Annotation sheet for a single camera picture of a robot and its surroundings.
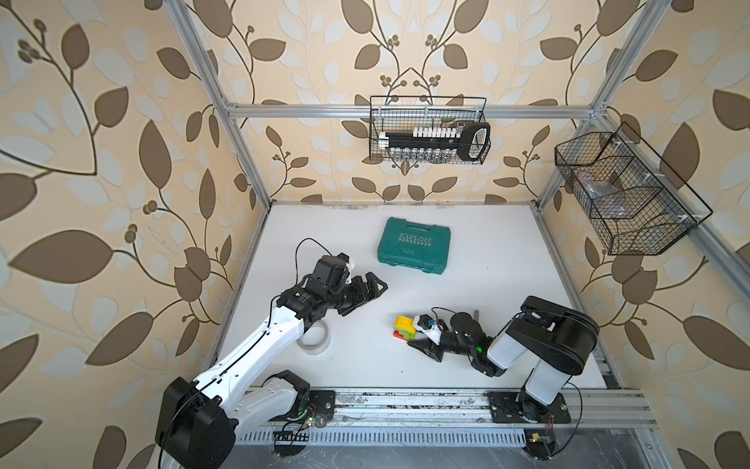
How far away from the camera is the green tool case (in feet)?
3.29

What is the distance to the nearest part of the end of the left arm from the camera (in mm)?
570

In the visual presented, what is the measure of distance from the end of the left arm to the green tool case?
279 millimetres
